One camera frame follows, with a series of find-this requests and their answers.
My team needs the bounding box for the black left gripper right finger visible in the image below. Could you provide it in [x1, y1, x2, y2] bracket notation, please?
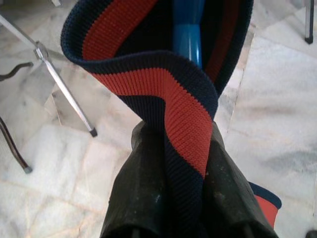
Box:
[198, 122, 279, 238]

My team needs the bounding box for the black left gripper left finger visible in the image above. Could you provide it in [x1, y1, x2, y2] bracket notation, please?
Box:
[100, 122, 174, 238]

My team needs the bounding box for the dark shirt red striped collar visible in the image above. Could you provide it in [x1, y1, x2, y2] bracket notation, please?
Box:
[60, 0, 283, 238]

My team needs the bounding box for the blue plastic hanger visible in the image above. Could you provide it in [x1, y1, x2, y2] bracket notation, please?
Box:
[172, 0, 205, 68]

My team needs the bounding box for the silver metal clothes rack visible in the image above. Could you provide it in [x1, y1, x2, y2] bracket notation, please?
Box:
[0, 0, 316, 138]

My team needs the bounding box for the marble-pattern folding table red edge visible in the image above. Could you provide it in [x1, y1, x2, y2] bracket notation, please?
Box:
[0, 61, 34, 175]

